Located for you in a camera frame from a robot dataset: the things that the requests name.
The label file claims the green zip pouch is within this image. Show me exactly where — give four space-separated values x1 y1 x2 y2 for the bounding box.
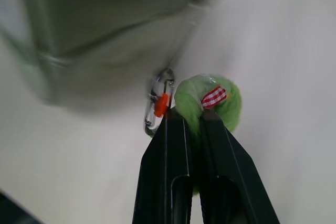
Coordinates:
0 0 232 107

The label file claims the green plush keychain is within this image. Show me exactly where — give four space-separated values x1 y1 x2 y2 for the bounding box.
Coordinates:
174 73 242 199

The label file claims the silver carabiner with orange tab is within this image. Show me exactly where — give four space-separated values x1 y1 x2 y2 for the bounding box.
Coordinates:
143 68 176 132

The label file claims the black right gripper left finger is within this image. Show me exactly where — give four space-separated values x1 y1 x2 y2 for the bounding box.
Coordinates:
133 109 198 224

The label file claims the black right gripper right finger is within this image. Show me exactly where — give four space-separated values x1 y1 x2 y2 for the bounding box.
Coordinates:
197 108 281 224

